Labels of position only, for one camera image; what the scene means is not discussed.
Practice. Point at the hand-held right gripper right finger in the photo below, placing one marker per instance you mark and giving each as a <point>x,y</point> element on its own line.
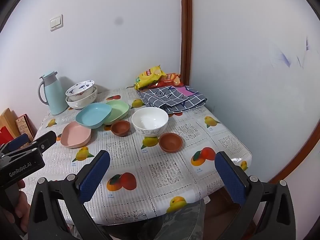
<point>230,177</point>

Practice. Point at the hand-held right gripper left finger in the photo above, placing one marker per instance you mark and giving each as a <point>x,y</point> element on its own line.
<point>95,175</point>

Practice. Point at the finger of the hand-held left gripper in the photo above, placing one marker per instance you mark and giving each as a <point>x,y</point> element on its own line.
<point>46,140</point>
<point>17,140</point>

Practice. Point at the pink plate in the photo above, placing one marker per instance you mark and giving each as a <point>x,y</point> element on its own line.
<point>75,135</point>

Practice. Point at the blue plate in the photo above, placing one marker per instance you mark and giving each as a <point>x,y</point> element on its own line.
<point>92,116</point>

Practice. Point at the small brown bowl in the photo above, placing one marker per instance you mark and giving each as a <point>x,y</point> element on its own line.
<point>120,128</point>
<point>171,142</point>

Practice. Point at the green plate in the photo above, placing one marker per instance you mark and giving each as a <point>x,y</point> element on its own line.
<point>120,110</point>

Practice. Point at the large white bowl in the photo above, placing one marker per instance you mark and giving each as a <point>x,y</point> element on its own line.
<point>150,121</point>

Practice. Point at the person's left hand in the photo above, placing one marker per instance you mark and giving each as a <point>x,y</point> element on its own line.
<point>22,202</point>

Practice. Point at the red box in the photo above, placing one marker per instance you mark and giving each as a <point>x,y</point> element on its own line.
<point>5,136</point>

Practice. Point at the patterned cardboard box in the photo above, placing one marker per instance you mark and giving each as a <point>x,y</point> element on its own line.
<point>24,127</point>

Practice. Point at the boxes beside table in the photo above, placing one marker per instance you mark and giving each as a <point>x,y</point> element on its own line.
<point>8,122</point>

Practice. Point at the light blue thermos jug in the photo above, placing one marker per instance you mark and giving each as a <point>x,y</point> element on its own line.
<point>53,95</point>

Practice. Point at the white bowl with grey scrollwork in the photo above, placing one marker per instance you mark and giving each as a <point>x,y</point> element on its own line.
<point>82,102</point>

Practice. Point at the blue floral bowl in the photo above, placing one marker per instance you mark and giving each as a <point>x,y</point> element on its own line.
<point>80,87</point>

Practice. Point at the fruit print tablecloth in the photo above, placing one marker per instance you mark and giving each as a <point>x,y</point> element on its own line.
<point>160,170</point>

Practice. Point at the brown wooden baseboard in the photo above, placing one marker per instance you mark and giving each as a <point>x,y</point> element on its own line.
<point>297,155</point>

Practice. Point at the person's camouflage trouser leg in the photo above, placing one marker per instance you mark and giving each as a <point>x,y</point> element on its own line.
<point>170,222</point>

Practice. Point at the grey checked cloth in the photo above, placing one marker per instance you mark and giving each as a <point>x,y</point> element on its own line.
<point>172,98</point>

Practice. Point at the yellow chips bag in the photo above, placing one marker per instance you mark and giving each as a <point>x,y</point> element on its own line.
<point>147,77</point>

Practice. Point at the red chips bag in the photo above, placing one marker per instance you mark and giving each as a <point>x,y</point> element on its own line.
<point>171,78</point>

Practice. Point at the white light switch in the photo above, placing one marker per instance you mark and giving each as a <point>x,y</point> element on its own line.
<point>56,23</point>

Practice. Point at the brown wooden door frame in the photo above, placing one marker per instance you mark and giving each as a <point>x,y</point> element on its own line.
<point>186,30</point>

